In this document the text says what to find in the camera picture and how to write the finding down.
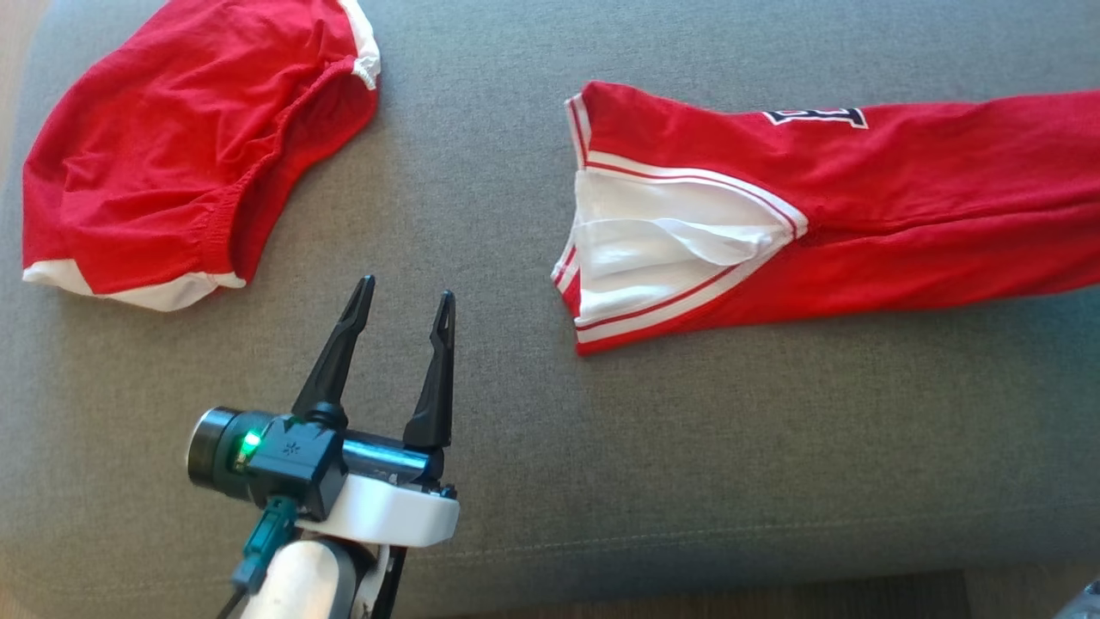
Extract red shorts with white trim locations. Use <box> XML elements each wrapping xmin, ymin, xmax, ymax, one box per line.
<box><xmin>21</xmin><ymin>0</ymin><xmax>382</xmax><ymax>313</ymax></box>

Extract grey fabric sofa seat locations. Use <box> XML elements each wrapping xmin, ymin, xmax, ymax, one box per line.
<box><xmin>0</xmin><ymin>0</ymin><xmax>1100</xmax><ymax>619</ymax></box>

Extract red basketball jersey white trim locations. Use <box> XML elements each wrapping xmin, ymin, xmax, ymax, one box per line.
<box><xmin>550</xmin><ymin>80</ymin><xmax>1100</xmax><ymax>357</ymax></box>

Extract teal plug left camera cable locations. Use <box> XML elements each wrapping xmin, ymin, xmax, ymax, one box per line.
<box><xmin>215</xmin><ymin>497</ymin><xmax>300</xmax><ymax>619</ymax></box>

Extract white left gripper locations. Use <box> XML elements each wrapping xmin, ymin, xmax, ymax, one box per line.
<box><xmin>291</xmin><ymin>275</ymin><xmax>461</xmax><ymax>549</ymax></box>

